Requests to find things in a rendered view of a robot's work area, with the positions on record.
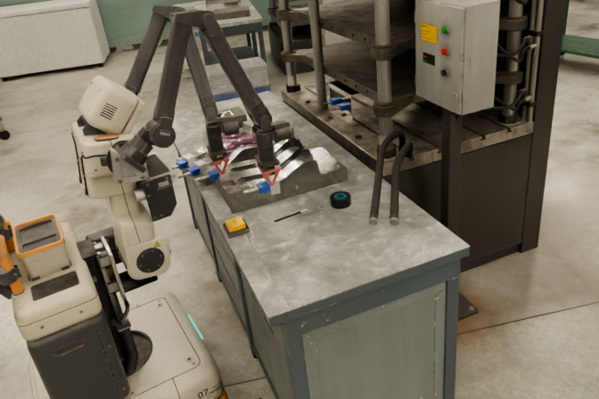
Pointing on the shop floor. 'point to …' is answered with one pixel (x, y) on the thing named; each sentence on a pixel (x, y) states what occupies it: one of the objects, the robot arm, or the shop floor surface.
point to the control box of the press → (455, 81)
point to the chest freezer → (51, 36)
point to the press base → (476, 196)
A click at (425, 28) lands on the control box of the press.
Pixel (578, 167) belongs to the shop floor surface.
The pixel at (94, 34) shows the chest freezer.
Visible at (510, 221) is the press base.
